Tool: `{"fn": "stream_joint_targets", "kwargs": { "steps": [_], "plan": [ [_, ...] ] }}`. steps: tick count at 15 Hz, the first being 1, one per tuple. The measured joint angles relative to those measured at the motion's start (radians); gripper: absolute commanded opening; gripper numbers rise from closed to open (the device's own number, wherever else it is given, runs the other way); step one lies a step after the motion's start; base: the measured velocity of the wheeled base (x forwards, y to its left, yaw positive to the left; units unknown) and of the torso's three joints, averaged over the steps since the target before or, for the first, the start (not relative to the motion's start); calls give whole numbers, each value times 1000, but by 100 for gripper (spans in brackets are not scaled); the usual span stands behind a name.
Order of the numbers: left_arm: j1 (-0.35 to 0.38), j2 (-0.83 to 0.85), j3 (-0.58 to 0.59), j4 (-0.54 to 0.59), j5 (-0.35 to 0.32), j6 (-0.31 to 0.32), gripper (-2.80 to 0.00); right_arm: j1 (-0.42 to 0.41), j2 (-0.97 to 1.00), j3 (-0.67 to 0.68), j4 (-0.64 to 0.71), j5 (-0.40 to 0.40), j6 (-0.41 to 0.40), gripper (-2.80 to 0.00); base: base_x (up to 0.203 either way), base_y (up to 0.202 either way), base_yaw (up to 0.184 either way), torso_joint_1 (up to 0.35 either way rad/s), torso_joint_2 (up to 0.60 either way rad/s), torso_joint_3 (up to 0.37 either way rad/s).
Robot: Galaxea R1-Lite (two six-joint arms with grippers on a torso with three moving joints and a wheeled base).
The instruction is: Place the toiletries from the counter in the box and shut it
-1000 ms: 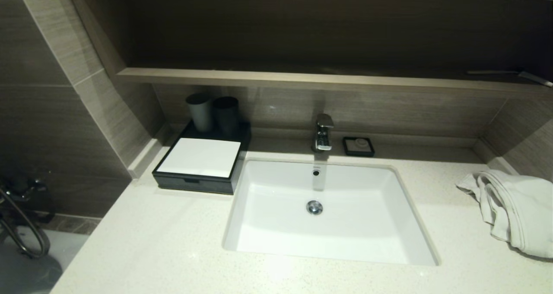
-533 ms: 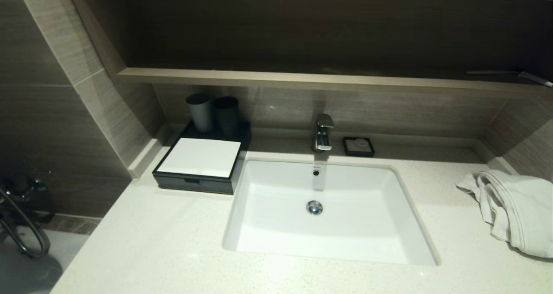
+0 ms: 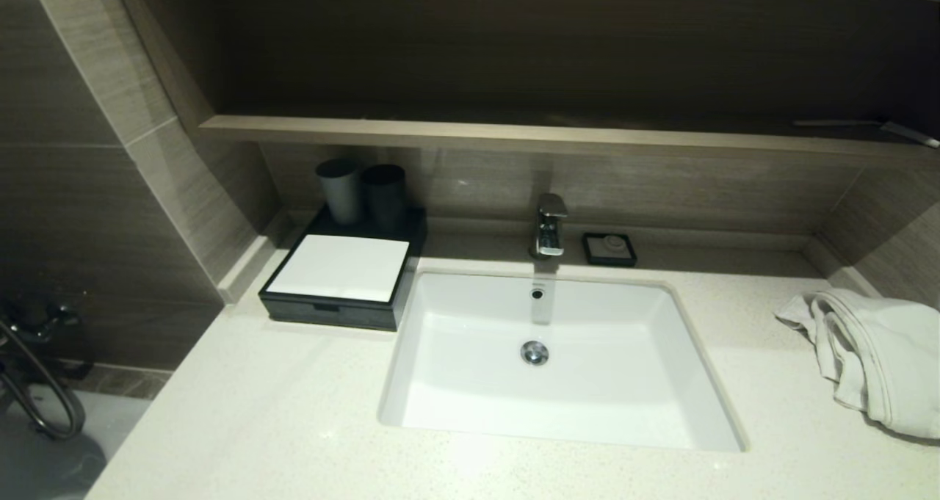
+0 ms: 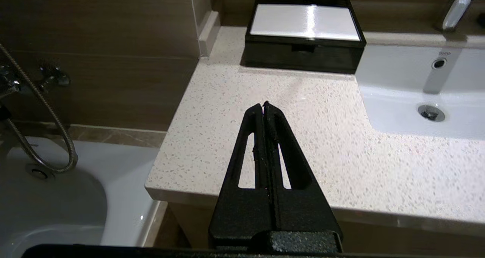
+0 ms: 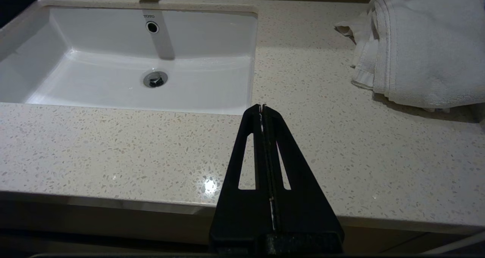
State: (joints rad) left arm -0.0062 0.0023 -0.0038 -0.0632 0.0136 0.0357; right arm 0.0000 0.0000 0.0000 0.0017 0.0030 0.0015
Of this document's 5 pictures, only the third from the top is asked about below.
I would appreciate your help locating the white folded towel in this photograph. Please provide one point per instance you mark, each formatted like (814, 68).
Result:
(881, 360)

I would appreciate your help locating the chrome faucet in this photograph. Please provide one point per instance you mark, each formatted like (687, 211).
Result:
(549, 225)

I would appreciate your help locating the round white soap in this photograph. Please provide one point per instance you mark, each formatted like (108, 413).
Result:
(612, 246)

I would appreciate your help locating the black square soap dish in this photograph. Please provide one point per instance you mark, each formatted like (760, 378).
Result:
(589, 250)

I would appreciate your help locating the black tumbler cup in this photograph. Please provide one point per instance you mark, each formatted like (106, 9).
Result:
(385, 195)

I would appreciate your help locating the grey tumbler cup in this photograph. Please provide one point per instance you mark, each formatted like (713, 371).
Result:
(339, 191)

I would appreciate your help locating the black amenity drawer box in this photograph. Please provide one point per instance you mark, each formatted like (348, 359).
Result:
(411, 250)

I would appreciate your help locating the chrome sink drain stopper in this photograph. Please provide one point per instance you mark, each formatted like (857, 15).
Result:
(534, 352)

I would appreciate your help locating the chrome wall fixture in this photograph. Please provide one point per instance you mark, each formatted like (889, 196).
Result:
(44, 382)

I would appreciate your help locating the white ceramic sink basin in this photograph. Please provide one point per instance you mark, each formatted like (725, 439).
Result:
(609, 382)

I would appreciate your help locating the wooden wall shelf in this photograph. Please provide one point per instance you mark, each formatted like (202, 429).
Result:
(514, 134)

